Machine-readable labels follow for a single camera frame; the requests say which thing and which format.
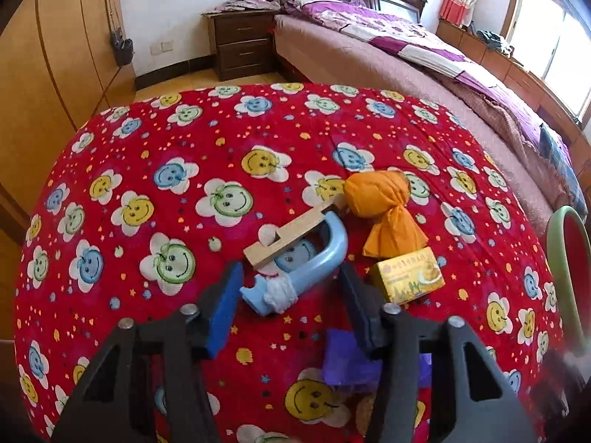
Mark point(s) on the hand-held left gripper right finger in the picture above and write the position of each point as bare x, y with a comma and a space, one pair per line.
360, 307

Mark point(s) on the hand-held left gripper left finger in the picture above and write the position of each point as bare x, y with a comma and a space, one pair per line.
224, 307

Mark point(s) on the small yellow box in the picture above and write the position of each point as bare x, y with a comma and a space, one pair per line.
406, 277

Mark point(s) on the purple plastic wrapper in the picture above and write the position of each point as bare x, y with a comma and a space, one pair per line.
344, 361

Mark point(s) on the small wooden block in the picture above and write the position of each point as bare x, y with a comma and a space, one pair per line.
286, 240

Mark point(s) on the orange cloth bundle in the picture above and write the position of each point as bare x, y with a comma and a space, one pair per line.
374, 194

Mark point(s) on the red basin with green rim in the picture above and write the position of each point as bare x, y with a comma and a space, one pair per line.
561, 258

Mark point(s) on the red smiley flower blanket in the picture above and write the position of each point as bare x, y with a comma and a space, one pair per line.
138, 157

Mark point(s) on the pink checked blanket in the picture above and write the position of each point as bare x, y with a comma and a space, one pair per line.
508, 120

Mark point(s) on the bed with brown mattress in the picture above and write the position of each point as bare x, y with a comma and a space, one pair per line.
369, 67

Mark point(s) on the blue plaid cloth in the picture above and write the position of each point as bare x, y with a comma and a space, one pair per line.
554, 152

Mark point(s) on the dark wooden nightstand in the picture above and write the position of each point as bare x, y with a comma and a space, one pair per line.
240, 44

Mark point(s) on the purple and white quilt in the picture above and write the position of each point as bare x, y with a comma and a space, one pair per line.
392, 32

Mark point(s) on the black power adapter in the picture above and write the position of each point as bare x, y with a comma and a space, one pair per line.
122, 48

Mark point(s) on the wooden window cabinet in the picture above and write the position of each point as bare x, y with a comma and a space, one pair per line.
521, 78

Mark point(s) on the light wooden wardrobe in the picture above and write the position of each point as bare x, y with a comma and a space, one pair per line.
46, 78

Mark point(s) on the dark clothes pile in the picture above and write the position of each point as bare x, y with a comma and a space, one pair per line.
494, 40

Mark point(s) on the pink cloth on nightstand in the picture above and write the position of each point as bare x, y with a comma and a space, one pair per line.
244, 2

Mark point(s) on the window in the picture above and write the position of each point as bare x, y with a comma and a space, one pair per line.
554, 32

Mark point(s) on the white wall socket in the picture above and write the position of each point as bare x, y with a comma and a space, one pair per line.
161, 47

